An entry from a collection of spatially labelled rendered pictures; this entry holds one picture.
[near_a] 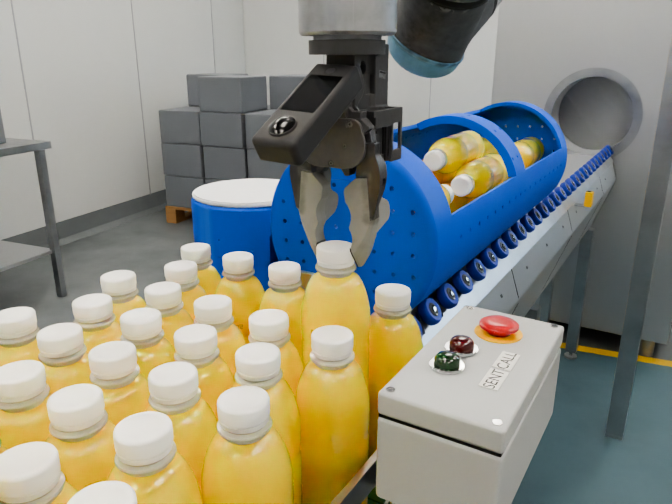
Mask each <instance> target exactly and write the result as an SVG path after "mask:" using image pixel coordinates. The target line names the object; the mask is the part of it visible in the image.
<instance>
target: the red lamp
mask: <svg viewBox="0 0 672 504"><path fill-rule="evenodd" d="M449 347H450V349H452V350H453V351H456V352H461V353H467V352H471V351H473V350H474V341H473V340H472V339H471V338H470V337H469V336H467V335H455V336H453V337H452V338H451V339H450V342H449Z"/></svg>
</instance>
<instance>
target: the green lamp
mask: <svg viewBox="0 0 672 504"><path fill-rule="evenodd" d="M460 363H461V362H460V357H459V356H458V355H457V354H456V353H455V352H452V351H448V350H444V351H440V352H438V353H437V354H436V355H435V357H434V365H435V366H436V367H438V368H440V369H444V370H455V369H457V368H459V367H460Z"/></svg>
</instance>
